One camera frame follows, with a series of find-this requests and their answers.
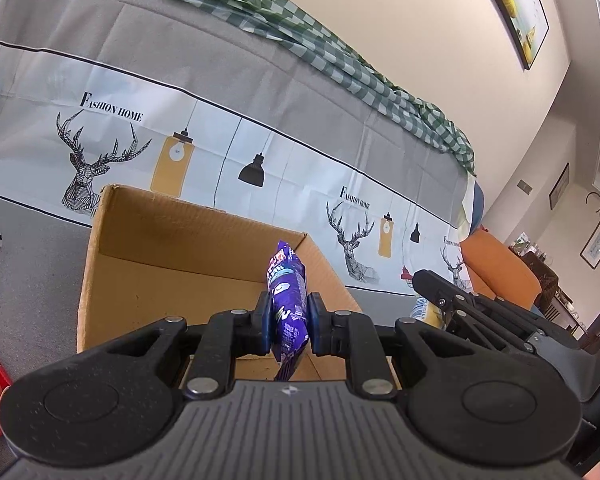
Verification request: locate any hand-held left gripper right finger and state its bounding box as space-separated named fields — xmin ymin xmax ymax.
xmin=307 ymin=292 xmax=481 ymax=400

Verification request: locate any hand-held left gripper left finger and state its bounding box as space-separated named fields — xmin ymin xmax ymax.
xmin=105 ymin=291 xmax=273 ymax=400

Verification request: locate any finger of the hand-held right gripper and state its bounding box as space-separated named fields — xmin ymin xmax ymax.
xmin=412 ymin=269 xmax=513 ymax=322
xmin=442 ymin=305 xmax=537 ymax=357

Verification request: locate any yellow snack packet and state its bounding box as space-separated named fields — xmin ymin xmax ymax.
xmin=411 ymin=296 xmax=448 ymax=331

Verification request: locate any purple snack packet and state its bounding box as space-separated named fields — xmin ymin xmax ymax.
xmin=265 ymin=240 xmax=311 ymax=383

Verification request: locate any cardboard box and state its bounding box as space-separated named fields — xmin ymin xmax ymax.
xmin=76 ymin=184 xmax=403 ymax=391

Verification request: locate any orange cushion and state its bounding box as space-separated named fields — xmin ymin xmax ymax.
xmin=459 ymin=230 xmax=542 ymax=311

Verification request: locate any blue pillow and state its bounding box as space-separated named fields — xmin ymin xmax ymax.
xmin=462 ymin=177 xmax=487 ymax=236

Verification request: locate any dark wooden cabinet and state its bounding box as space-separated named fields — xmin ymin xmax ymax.
xmin=510 ymin=232 xmax=581 ymax=326

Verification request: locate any green checked cloth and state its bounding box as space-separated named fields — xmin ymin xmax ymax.
xmin=87 ymin=0 xmax=478 ymax=177

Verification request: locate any small dark wall frame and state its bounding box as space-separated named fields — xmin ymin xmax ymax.
xmin=549 ymin=162 xmax=571 ymax=211

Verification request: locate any framed lemon wall picture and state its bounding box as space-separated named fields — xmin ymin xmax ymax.
xmin=472 ymin=0 xmax=551 ymax=71

